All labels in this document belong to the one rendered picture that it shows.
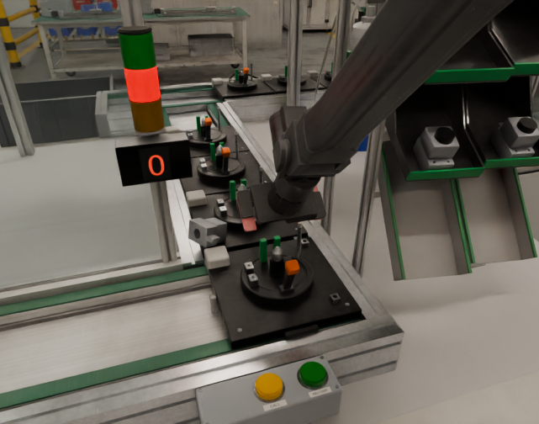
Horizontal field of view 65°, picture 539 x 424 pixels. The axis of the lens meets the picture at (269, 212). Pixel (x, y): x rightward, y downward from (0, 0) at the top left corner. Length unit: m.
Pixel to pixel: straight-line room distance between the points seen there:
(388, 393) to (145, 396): 0.41
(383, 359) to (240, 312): 0.27
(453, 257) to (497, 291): 0.23
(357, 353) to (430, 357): 0.18
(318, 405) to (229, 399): 0.13
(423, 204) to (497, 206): 0.17
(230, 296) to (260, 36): 7.47
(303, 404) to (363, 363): 0.17
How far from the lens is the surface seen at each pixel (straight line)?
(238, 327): 0.75
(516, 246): 0.99
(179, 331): 0.83
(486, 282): 1.12
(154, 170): 0.76
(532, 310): 1.09
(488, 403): 0.88
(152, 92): 0.72
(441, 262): 0.88
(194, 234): 0.92
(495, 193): 0.99
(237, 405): 0.67
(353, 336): 0.76
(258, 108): 1.94
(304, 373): 0.69
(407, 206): 0.88
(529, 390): 0.93
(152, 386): 0.72
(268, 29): 8.14
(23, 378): 0.86
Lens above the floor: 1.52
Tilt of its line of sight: 32 degrees down
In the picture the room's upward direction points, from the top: straight up
